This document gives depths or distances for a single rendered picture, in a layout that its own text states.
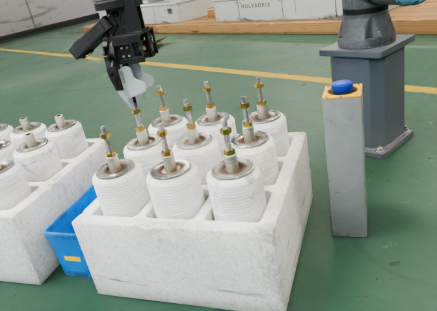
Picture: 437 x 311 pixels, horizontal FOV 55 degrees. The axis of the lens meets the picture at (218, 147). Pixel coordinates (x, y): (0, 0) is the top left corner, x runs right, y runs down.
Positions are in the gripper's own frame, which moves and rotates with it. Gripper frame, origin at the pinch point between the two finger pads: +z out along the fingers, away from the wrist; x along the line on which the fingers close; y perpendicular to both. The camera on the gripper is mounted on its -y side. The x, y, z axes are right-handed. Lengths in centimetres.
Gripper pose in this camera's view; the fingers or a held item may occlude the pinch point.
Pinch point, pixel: (130, 102)
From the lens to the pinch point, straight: 89.6
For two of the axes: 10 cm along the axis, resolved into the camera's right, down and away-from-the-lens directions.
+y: 9.6, -0.6, -2.8
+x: 2.3, -4.4, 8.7
